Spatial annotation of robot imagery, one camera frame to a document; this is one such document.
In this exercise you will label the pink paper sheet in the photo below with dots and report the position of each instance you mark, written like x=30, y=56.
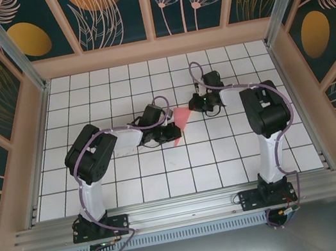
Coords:
x=183, y=118

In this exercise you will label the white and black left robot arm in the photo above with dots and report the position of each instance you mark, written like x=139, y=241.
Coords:
x=91, y=197

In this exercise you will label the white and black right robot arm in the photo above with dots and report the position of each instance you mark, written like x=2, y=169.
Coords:
x=271, y=159

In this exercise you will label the small green circuit board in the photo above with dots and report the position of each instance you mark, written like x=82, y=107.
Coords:
x=292, y=211

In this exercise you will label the aluminium mounting rail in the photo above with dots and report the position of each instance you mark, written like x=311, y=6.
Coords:
x=182, y=207

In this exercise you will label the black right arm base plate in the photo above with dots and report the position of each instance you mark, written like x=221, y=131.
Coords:
x=249, y=199

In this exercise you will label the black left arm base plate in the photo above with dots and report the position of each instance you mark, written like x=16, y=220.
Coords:
x=120, y=221

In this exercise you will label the aluminium side rail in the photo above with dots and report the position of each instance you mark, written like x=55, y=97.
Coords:
x=326, y=162
x=34, y=217

